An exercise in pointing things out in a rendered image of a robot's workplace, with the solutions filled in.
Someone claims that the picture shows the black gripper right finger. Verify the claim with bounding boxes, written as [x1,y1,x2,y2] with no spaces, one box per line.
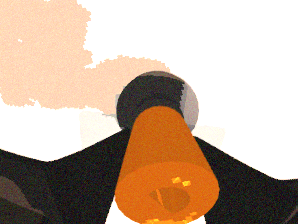
[193,136,298,224]

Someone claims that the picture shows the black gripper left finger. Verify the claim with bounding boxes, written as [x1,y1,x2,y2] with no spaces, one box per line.
[0,128,132,224]

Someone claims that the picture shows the orange knob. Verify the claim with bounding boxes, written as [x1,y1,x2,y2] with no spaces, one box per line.
[114,107,220,224]

